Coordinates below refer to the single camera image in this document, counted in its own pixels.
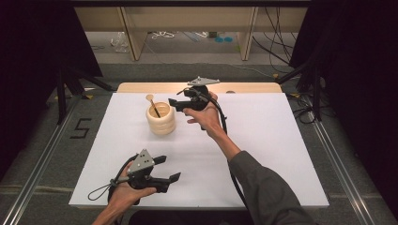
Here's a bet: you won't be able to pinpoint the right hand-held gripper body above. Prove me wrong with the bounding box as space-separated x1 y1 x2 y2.
183 76 222 113

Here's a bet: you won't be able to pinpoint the white cable bundle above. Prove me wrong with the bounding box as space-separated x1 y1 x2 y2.
151 30 176 40

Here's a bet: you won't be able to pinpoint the person's left hand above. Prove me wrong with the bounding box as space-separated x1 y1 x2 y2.
107 162 158 216

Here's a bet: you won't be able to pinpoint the wooden shelf unit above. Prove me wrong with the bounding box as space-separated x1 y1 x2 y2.
74 6 310 62

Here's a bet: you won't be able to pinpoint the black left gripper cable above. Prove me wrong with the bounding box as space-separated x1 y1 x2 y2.
87 153 140 203

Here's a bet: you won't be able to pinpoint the person's right hand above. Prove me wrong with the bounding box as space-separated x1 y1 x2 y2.
182 91 228 141

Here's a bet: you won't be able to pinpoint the black floor cables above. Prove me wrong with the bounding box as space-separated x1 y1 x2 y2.
288 93 317 125

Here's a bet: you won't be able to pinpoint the aluminium floor rail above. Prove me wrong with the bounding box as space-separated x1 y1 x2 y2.
0 101 82 225
312 119 378 225

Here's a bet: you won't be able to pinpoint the cream ringed brush holder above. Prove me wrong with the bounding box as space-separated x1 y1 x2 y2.
145 101 176 136

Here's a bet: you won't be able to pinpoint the clear plastic bag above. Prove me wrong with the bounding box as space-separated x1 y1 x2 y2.
109 30 130 53

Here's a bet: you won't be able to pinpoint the black hanging cables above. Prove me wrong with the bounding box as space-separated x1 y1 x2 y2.
251 7 302 75

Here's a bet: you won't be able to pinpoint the black curtain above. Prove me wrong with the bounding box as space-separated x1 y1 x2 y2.
288 0 398 218
0 0 105 181

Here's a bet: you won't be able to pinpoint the black tripod stand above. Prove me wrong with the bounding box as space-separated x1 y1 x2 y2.
55 61 115 127
275 60 324 122

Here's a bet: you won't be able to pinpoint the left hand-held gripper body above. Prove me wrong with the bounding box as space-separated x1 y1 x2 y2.
117 148 170 193

